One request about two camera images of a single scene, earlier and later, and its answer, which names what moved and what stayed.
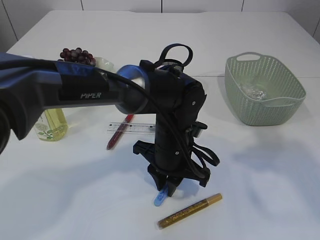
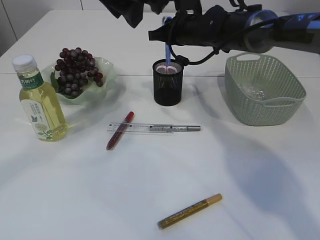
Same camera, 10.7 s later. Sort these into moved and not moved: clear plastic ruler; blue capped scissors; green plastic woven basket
Moved: blue capped scissors
Not moved: clear plastic ruler; green plastic woven basket
